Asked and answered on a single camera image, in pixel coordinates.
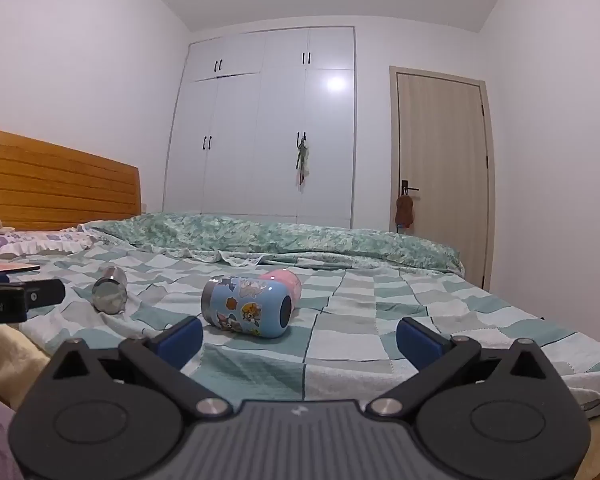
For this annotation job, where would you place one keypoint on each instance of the white wardrobe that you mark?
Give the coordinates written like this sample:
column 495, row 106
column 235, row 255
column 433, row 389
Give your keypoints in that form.
column 260, row 125

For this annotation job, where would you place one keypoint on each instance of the wooden headboard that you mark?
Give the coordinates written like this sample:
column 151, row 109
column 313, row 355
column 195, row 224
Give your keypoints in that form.
column 55, row 185

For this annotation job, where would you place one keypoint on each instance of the purple floral pillow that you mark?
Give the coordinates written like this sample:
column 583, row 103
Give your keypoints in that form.
column 40, row 242

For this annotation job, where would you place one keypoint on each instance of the green checked bed sheet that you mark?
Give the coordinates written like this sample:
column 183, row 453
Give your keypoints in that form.
column 360, row 320

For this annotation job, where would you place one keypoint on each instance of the blue cartoon print cup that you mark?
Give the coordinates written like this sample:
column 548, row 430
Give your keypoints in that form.
column 245, row 306

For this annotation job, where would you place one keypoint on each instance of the stainless steel cup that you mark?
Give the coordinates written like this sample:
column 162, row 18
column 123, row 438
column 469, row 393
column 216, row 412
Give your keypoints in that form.
column 109, row 294

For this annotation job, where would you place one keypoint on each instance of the flat pink book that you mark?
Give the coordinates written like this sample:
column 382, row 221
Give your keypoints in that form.
column 10, row 266

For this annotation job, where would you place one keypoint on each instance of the yellow blanket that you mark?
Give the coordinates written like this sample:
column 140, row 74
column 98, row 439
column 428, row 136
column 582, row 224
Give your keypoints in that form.
column 10, row 355

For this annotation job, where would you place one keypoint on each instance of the white towel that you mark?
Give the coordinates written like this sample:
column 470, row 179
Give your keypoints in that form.
column 592, row 387

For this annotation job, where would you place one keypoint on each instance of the brown hanging pouch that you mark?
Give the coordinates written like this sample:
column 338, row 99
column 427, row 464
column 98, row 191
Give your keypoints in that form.
column 404, row 210

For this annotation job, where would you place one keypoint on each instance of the beige wooden door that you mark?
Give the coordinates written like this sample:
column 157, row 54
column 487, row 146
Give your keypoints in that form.
column 442, row 170

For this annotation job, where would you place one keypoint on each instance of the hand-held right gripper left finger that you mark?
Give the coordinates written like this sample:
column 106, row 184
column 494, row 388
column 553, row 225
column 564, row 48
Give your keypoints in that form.
column 184, row 336

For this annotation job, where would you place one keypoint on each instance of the green floral quilt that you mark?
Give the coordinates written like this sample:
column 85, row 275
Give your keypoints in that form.
column 290, row 240

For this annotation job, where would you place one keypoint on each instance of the pink cup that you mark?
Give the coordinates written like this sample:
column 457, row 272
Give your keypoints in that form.
column 286, row 281

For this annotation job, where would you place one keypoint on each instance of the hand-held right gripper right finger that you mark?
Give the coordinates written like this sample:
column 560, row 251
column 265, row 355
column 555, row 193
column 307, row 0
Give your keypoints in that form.
column 416, row 342

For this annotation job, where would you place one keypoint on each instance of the hanging green trinket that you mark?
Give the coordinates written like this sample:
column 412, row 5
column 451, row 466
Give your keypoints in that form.
column 302, row 160

